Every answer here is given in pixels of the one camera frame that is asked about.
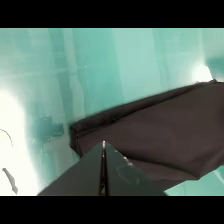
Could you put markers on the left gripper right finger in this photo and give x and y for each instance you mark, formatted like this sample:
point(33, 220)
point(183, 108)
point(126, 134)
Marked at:
point(126, 176)

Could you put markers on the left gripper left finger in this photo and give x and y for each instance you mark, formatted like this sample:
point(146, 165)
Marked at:
point(83, 176)

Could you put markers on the dark brown shirt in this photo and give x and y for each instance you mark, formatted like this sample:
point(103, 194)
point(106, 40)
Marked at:
point(166, 133)

